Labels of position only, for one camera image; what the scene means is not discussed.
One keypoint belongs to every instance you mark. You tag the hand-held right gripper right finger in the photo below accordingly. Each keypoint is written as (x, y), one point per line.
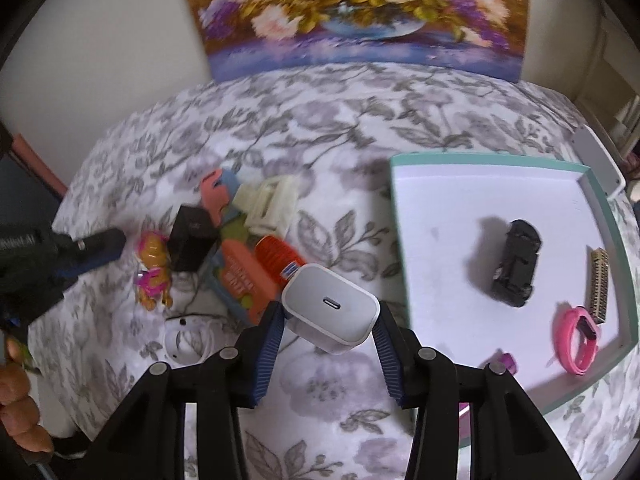
(387, 355)

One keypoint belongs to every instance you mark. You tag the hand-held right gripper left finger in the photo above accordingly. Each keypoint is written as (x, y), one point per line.
(267, 350)

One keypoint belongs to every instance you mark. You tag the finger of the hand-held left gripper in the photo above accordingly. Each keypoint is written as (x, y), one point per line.
(95, 252)

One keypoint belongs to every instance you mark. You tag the white charger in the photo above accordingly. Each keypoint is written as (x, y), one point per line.
(325, 305)

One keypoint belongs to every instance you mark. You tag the orange tube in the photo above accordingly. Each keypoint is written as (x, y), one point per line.
(275, 255)

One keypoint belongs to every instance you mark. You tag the black box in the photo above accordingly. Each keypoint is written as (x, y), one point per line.
(192, 240)

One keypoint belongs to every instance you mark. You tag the small purple item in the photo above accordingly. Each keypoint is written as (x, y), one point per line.
(505, 362)

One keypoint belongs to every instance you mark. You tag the cream hair clip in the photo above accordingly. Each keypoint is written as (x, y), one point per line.
(272, 205)

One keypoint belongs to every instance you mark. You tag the teal white tray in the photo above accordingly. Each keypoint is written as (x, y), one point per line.
(450, 210)

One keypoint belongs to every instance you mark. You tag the black toy car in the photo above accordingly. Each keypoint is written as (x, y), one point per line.
(517, 265)

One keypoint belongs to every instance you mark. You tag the pink wristband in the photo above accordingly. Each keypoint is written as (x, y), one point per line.
(575, 355)

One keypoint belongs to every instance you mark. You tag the person's left hand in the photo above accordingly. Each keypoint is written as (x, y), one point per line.
(17, 395)

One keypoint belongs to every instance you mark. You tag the pink orange toy figure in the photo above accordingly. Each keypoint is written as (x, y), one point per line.
(152, 260)

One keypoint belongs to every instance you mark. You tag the orange printed packet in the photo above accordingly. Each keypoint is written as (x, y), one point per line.
(240, 272)

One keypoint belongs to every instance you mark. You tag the white round case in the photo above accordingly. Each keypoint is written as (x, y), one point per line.
(180, 345)

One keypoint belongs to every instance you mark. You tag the brown wooden board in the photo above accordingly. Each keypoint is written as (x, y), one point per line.
(40, 165)

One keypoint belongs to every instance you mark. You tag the white rectangular device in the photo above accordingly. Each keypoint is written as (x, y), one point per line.
(600, 160)

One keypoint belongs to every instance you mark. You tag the white shelf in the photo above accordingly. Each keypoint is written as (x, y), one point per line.
(627, 115)

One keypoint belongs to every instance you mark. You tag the floral painting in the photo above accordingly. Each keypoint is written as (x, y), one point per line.
(350, 10)

